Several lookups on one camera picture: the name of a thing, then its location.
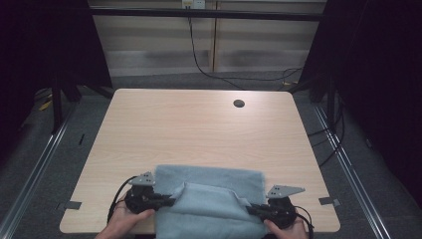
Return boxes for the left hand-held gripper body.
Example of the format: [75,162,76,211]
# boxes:
[123,170,157,215]

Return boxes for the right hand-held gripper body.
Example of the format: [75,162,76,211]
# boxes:
[265,184,307,230]

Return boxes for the grey-blue terry towel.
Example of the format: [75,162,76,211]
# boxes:
[153,163,269,239]

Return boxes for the person's right hand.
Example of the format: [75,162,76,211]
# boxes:
[263,217,309,239]

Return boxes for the person's left hand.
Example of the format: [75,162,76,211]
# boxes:
[105,198,155,237]

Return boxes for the grey tape piece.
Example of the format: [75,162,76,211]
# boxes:
[64,200,83,211]
[317,196,341,207]

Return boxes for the black metal stand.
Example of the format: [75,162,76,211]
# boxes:
[50,78,84,134]

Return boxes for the yellow tape piece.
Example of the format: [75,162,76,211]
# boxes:
[38,99,54,113]

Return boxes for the black curtain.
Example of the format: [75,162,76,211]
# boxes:
[0,0,113,163]
[298,0,422,208]

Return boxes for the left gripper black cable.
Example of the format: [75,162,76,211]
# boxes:
[106,174,139,224]

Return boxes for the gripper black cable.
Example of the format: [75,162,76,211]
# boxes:
[106,174,139,224]
[293,204,316,239]

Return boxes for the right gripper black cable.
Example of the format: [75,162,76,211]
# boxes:
[293,204,316,239]

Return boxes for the metal floor rail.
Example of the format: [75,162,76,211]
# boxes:
[313,104,397,239]
[0,108,77,239]

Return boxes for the black floor cables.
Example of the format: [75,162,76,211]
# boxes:
[307,96,346,167]

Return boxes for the looped black floor cable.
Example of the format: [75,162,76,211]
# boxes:
[280,67,304,88]

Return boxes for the long black wall cable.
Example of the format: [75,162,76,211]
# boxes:
[187,16,247,92]

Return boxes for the black horizontal frame bar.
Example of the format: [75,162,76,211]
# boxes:
[89,7,328,23]

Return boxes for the white wall socket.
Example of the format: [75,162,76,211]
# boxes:
[180,0,207,10]

